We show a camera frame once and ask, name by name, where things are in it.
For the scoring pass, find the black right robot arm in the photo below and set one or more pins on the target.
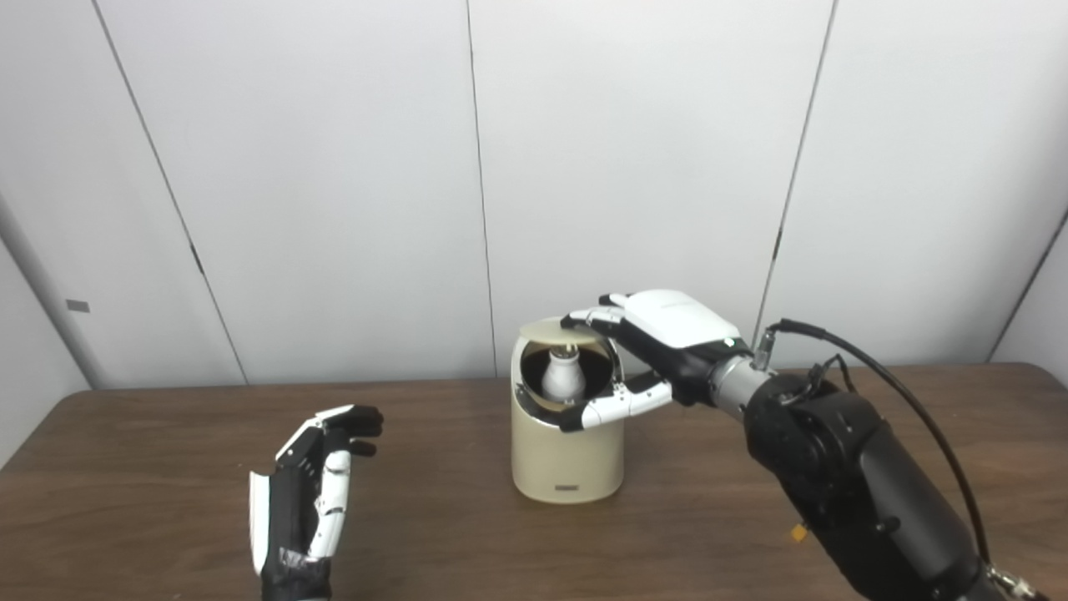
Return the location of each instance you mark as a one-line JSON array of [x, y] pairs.
[[859, 484]]

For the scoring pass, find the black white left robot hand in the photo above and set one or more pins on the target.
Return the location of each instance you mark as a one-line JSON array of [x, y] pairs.
[[288, 517]]

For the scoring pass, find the cream-colored desktop bin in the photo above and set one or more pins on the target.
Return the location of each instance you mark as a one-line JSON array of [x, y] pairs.
[[567, 459]]

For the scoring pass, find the round cream bin lid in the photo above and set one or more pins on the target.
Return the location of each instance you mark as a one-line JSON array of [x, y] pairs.
[[551, 332]]

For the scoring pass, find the small grey wall tag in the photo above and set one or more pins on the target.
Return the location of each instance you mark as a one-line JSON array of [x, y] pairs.
[[78, 305]]

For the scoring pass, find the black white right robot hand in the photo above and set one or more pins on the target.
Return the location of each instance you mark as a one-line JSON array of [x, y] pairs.
[[676, 325]]

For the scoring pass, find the small white plastic bottle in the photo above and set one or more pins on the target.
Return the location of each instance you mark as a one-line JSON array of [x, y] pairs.
[[563, 380]]

